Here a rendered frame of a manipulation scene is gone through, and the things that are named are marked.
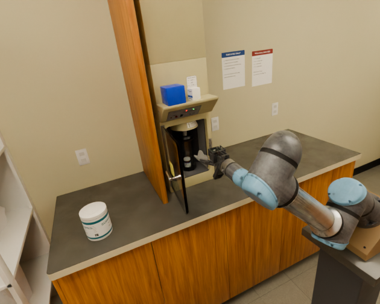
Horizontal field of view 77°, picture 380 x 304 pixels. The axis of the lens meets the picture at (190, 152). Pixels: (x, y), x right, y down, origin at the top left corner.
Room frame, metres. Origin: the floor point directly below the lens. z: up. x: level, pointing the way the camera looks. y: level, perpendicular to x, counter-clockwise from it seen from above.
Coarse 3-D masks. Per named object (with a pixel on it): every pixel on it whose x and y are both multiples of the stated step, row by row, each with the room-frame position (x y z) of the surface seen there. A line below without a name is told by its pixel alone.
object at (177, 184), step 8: (168, 136) 1.13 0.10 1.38; (168, 144) 1.16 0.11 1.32; (176, 144) 0.99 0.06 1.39; (168, 152) 1.19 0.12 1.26; (176, 152) 1.00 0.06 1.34; (168, 160) 1.23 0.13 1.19; (176, 160) 1.03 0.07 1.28; (176, 168) 1.05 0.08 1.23; (176, 184) 1.11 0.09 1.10; (176, 192) 1.15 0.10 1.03; (184, 192) 0.98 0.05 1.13; (184, 200) 0.98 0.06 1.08; (184, 208) 1.01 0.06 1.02
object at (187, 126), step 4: (180, 124) 1.37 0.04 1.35; (184, 124) 1.37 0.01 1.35; (188, 124) 1.37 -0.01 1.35; (192, 124) 1.39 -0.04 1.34; (196, 124) 1.41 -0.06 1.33; (172, 128) 1.40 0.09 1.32; (176, 128) 1.38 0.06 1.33; (180, 128) 1.36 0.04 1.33; (184, 128) 1.36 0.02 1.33; (188, 128) 1.36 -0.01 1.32; (192, 128) 1.37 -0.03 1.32
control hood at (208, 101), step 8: (208, 96) 1.34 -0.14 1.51; (216, 96) 1.31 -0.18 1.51; (160, 104) 1.26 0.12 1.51; (184, 104) 1.22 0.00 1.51; (192, 104) 1.24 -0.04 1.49; (200, 104) 1.27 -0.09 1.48; (208, 104) 1.30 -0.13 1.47; (160, 112) 1.23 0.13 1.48; (168, 112) 1.21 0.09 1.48; (200, 112) 1.34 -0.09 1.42; (160, 120) 1.25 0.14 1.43
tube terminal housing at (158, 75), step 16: (160, 64) 1.31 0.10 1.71; (176, 64) 1.34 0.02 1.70; (192, 64) 1.37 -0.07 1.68; (160, 80) 1.30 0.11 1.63; (176, 80) 1.33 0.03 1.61; (160, 96) 1.30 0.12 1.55; (208, 112) 1.40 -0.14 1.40; (160, 128) 1.29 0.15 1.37; (208, 128) 1.39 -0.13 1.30; (160, 144) 1.34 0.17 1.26; (208, 144) 1.39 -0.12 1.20; (192, 176) 1.34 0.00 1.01; (208, 176) 1.38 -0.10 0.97
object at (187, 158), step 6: (180, 144) 1.42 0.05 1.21; (186, 144) 1.40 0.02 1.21; (192, 144) 1.43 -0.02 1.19; (180, 150) 1.43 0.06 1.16; (186, 150) 1.40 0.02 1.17; (192, 150) 1.42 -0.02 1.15; (186, 156) 1.40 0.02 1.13; (192, 156) 1.42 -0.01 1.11; (186, 162) 1.40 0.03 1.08; (192, 162) 1.41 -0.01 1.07
